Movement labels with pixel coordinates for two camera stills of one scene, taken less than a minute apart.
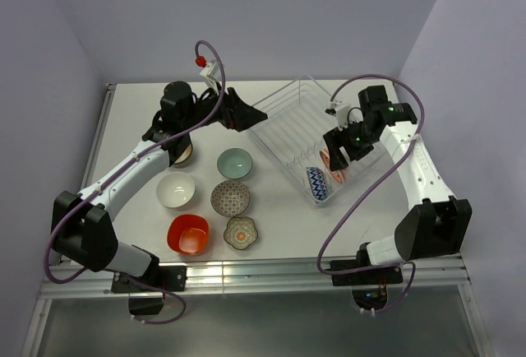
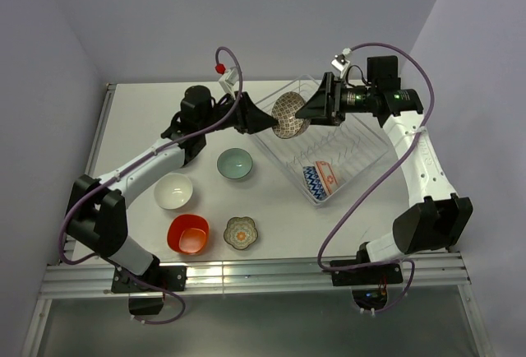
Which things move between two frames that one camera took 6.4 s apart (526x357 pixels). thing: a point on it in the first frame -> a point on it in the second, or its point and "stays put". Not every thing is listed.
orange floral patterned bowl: [340, 173] -> [328, 175]
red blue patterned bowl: [317, 179] stays put
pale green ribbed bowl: [235, 163] stays put
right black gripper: [334, 139] -> [324, 108]
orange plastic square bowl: [188, 234] stays put
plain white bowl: [175, 189] stays put
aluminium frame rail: [250, 273] stays put
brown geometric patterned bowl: [230, 197] -> [284, 109]
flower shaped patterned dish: [241, 232] stays put
